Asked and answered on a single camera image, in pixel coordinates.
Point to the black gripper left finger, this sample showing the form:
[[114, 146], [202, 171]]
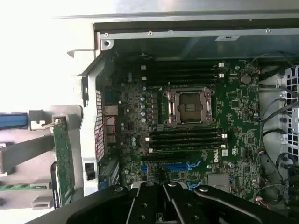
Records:
[[142, 205]]

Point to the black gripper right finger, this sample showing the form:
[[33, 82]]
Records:
[[184, 207]]

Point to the grey chipset heatsink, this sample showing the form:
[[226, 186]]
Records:
[[218, 183]]

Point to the long black expansion slot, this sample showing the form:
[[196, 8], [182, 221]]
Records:
[[163, 157]]

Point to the black RAM slot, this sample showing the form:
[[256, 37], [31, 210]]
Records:
[[182, 66], [182, 77], [187, 142], [182, 71], [182, 82], [187, 137], [187, 131]]

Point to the black and grey PC case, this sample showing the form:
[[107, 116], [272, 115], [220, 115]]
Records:
[[91, 130]]

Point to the metal CPU socket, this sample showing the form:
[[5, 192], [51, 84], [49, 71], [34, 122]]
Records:
[[189, 107]]

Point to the green motherboard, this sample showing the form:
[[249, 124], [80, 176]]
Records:
[[236, 112]]

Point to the grey printed parts rack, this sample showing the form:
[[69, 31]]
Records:
[[30, 163]]

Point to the round coin cell battery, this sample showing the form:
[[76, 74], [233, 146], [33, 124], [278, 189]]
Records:
[[245, 79]]

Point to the hard disk in blue carrier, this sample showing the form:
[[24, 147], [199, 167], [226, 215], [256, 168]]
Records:
[[11, 121]]

